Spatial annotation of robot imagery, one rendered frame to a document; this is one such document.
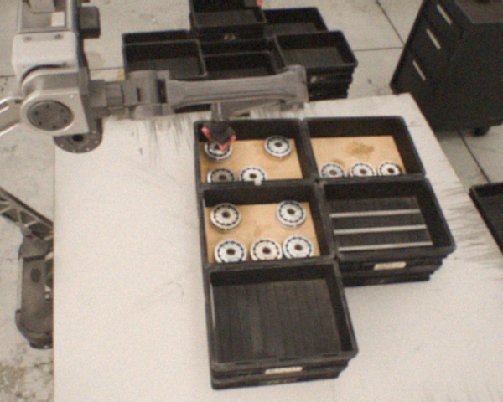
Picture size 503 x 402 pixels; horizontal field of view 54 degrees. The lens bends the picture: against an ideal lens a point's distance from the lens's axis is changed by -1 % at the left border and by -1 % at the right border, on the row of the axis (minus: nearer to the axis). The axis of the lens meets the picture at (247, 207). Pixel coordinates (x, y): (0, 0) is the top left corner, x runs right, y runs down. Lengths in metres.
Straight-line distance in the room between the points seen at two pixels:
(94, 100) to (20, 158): 2.00
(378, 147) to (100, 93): 1.20
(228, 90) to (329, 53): 1.83
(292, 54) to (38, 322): 1.87
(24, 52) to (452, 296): 1.51
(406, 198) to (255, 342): 0.78
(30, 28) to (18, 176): 1.83
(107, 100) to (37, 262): 1.36
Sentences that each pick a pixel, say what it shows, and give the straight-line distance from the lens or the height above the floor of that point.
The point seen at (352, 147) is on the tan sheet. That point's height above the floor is 0.83.
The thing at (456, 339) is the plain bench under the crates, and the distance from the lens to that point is 1.82.
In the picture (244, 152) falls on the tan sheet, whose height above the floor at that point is 0.83.
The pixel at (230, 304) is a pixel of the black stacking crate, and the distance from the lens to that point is 1.52.
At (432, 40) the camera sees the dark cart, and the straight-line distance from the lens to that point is 3.01.
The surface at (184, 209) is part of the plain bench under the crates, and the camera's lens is 1.85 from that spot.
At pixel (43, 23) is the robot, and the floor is 1.53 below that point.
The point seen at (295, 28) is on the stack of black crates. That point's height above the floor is 0.38.
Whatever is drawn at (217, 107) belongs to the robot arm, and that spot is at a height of 1.12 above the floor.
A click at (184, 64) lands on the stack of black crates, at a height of 0.49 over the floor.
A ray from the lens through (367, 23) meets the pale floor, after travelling 4.19.
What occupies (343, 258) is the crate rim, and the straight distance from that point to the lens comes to 1.54.
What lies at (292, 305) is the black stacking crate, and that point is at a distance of 1.55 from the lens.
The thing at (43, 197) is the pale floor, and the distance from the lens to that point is 2.87.
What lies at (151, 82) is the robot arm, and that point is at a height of 1.48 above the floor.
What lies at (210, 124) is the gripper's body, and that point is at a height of 0.96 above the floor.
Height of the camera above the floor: 2.22
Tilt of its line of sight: 54 degrees down
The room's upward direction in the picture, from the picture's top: 8 degrees clockwise
